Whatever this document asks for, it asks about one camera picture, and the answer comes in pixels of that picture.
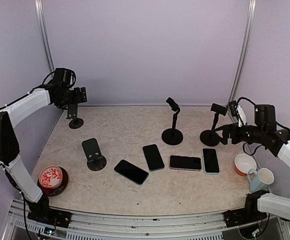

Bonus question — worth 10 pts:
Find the aluminium front rail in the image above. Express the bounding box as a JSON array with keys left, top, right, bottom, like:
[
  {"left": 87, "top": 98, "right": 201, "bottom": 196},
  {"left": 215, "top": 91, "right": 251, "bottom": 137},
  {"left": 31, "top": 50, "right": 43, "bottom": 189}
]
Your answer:
[{"left": 2, "top": 199, "right": 290, "bottom": 240}]

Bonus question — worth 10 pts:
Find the right aluminium frame post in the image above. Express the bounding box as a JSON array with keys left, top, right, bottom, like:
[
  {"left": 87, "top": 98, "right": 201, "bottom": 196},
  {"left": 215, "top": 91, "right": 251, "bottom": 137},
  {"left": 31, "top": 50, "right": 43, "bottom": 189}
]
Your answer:
[{"left": 227, "top": 0, "right": 256, "bottom": 104}]

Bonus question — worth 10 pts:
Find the clear case phone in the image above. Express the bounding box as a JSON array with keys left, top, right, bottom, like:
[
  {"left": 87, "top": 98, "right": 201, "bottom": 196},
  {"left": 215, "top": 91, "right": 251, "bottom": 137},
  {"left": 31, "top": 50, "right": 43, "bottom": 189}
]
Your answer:
[{"left": 169, "top": 155, "right": 202, "bottom": 171}]

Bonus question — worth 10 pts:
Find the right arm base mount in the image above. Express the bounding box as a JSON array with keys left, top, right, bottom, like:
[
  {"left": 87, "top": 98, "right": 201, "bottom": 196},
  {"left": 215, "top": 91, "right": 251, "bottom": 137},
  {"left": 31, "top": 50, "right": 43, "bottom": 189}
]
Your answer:
[{"left": 223, "top": 207, "right": 267, "bottom": 228}]

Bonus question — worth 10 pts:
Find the aluminium frame post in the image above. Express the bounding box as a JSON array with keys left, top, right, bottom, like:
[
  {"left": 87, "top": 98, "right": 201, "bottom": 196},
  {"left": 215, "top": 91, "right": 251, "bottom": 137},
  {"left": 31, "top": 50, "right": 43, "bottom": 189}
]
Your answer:
[
  {"left": 227, "top": 0, "right": 256, "bottom": 104},
  {"left": 34, "top": 0, "right": 55, "bottom": 73}
]

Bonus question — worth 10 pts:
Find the black gooseneck phone stand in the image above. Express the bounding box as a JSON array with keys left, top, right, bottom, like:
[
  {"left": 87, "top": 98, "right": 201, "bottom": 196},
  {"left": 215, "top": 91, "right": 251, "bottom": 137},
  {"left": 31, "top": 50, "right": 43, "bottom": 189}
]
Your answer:
[{"left": 161, "top": 97, "right": 183, "bottom": 146}]

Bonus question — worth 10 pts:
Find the light blue case phone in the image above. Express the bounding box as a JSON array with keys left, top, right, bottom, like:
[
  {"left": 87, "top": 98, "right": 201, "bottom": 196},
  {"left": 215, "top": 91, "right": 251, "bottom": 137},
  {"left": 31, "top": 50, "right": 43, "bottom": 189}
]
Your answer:
[{"left": 202, "top": 148, "right": 220, "bottom": 175}]

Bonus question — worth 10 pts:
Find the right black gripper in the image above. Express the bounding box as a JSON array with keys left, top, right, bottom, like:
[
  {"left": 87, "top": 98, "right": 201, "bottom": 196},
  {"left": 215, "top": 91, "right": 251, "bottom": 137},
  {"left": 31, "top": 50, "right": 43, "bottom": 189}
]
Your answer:
[{"left": 211, "top": 121, "right": 266, "bottom": 145}]

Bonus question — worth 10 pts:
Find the black clamp phone stand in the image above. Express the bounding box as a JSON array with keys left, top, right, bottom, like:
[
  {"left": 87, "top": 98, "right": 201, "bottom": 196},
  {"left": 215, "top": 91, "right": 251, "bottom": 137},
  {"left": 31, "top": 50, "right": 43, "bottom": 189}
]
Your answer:
[{"left": 200, "top": 103, "right": 227, "bottom": 147}]

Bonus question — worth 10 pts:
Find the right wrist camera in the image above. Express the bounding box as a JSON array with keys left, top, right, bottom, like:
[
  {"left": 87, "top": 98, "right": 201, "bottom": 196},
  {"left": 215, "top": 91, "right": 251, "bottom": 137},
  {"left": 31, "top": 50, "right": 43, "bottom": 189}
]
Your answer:
[{"left": 228, "top": 100, "right": 247, "bottom": 127}]

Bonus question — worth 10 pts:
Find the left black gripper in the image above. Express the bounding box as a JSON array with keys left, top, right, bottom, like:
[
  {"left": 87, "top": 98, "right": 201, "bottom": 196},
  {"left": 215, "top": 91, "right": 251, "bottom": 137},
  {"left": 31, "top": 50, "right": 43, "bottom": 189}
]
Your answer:
[{"left": 57, "top": 86, "right": 87, "bottom": 107}]

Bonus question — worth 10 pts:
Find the folding phone stand wood base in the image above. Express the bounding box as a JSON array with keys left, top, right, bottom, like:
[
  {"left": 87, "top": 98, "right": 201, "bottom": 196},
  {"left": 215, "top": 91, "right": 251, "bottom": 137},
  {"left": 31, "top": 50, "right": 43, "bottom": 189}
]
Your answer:
[{"left": 67, "top": 103, "right": 84, "bottom": 129}]

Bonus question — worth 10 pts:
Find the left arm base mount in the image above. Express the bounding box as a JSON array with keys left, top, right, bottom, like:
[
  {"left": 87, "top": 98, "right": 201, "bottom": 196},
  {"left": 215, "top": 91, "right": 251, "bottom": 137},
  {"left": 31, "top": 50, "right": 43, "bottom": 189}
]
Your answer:
[{"left": 28, "top": 205, "right": 72, "bottom": 228}]

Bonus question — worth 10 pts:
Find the light blue mug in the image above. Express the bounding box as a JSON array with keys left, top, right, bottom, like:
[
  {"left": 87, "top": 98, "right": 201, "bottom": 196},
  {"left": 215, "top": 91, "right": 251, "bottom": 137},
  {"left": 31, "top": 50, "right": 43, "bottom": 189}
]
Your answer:
[{"left": 247, "top": 168, "right": 274, "bottom": 193}]

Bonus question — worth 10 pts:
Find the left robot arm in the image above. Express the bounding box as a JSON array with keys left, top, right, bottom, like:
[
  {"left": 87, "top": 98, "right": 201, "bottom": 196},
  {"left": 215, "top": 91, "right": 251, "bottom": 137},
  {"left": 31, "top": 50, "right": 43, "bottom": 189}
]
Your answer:
[{"left": 0, "top": 68, "right": 87, "bottom": 223}]

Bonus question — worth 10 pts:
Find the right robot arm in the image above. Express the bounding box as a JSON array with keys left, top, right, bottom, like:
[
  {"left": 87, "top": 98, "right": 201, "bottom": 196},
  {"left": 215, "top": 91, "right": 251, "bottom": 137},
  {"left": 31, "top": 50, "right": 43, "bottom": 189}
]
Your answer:
[{"left": 211, "top": 100, "right": 290, "bottom": 222}]

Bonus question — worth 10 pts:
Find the left aluminium frame post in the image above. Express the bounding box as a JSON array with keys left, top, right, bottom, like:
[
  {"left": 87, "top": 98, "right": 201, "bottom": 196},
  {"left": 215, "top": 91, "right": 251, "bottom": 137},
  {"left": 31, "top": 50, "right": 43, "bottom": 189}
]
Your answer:
[{"left": 34, "top": 0, "right": 55, "bottom": 73}]

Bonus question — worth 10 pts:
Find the red patterned round tin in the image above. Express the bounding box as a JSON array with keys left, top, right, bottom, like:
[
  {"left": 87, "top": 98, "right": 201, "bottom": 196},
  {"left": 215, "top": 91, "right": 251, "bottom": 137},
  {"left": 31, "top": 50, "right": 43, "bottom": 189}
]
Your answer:
[{"left": 37, "top": 165, "right": 69, "bottom": 197}]

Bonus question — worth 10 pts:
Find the orange white bowl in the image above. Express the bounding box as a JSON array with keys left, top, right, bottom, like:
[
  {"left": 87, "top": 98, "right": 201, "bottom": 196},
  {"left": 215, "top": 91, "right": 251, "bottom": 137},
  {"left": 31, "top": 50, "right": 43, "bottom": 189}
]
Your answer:
[{"left": 234, "top": 153, "right": 257, "bottom": 176}]

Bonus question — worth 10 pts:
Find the teal phone lying diagonal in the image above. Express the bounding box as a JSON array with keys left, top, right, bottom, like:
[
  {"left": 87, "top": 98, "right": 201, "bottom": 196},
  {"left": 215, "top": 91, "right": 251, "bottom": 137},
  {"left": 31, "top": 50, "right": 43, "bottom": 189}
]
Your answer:
[{"left": 114, "top": 159, "right": 149, "bottom": 185}]

